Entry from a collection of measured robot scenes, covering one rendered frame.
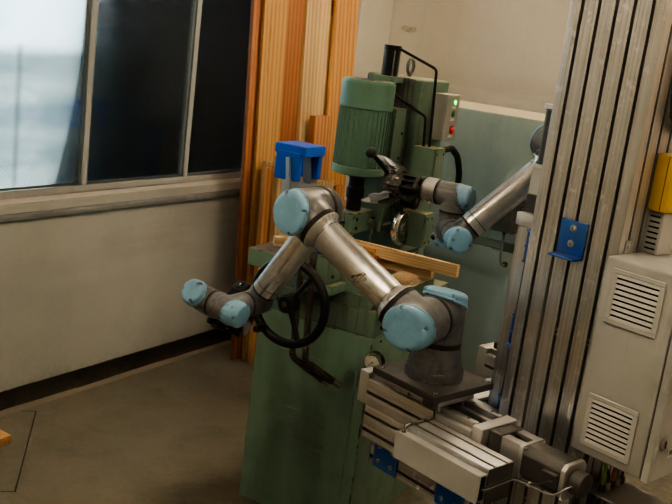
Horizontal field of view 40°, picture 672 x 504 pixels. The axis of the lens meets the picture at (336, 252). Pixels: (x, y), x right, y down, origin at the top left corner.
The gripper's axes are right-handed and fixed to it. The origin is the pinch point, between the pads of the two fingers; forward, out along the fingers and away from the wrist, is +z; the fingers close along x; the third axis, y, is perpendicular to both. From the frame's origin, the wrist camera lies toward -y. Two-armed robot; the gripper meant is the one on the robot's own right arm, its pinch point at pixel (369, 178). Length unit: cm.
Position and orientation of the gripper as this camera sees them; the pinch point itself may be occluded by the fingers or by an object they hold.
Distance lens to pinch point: 290.4
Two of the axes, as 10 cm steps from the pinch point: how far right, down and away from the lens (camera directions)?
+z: -8.5, -2.3, 4.7
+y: -4.0, -2.9, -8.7
